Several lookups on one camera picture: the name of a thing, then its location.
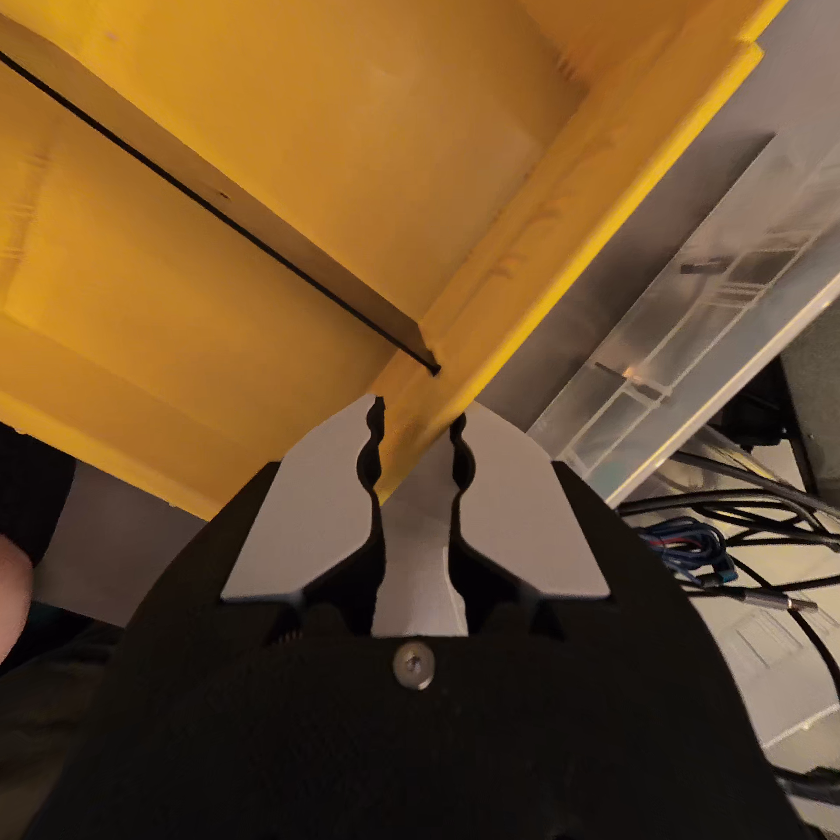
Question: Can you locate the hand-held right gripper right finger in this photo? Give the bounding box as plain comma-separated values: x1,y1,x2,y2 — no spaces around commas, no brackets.
447,401,613,631

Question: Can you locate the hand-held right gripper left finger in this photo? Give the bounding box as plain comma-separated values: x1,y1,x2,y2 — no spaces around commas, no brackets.
220,394,388,631

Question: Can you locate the blue red braided cable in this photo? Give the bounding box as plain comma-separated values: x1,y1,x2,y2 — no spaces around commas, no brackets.
636,515,739,588

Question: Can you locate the thick black hub cable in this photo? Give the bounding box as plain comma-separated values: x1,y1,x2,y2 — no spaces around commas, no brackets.
615,451,840,804

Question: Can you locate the clear plastic bin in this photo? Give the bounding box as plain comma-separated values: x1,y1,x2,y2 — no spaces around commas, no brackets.
525,129,840,791

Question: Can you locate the yellow plastic bin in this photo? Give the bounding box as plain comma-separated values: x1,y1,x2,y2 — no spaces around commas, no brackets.
0,0,791,522

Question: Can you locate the person's left forearm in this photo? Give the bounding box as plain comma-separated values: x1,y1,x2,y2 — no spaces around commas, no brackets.
0,531,39,660

